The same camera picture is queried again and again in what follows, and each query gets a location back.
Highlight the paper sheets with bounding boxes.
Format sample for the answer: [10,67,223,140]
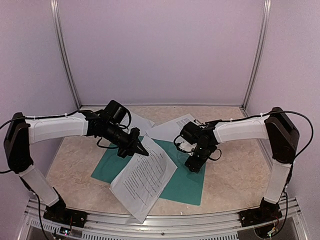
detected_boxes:
[109,136,178,224]

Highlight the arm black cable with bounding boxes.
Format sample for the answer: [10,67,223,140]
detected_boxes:
[173,111,315,201]
[0,109,133,175]

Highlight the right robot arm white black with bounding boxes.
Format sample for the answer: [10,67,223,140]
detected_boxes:
[174,107,300,222]

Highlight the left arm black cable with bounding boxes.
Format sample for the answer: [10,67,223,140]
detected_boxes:
[0,109,133,175]

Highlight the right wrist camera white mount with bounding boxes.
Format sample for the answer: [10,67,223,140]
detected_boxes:
[173,135,197,154]

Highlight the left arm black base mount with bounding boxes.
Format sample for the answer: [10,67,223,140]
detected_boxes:
[43,188,88,228]

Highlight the printed paper sheet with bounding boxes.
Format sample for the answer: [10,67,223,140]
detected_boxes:
[146,113,196,142]
[120,112,156,137]

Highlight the aluminium frame post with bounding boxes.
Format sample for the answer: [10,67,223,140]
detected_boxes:
[49,0,82,110]
[241,0,272,111]

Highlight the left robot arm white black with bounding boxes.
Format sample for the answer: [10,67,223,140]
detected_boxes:
[3,100,149,223]

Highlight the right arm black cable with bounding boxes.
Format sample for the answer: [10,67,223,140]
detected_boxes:
[173,111,315,201]

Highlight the silver clipboard clip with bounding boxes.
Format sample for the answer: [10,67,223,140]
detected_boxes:
[193,119,203,126]

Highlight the dark teal folder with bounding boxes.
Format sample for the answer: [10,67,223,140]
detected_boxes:
[91,139,206,206]

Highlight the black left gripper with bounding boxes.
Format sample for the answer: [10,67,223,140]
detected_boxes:
[103,122,149,159]

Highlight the left aluminium frame post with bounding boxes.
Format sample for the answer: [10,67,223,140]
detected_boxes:
[49,0,82,110]

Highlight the front aluminium rail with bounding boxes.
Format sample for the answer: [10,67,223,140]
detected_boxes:
[15,197,310,240]

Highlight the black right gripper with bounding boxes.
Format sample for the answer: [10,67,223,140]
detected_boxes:
[184,143,213,173]

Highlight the right aluminium frame post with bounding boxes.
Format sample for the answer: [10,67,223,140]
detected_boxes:
[241,0,272,111]

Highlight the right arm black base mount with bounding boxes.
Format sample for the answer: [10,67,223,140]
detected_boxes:
[239,197,283,227]

